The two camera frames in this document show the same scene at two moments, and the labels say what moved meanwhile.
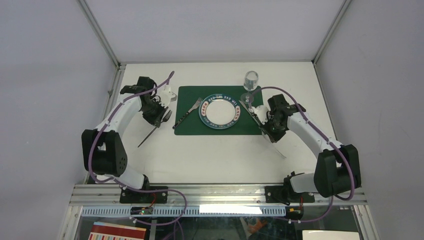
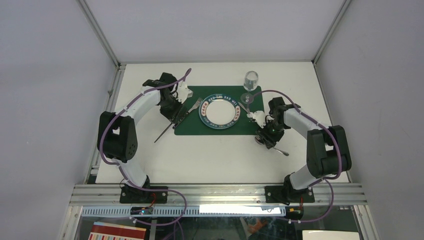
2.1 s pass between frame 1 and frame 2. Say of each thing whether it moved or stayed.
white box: stayed
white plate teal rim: stayed
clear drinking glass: stayed
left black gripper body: moved
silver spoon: moved
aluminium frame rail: stayed
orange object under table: stayed
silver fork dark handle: stayed
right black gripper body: stayed
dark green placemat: stayed
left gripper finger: moved
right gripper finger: moved
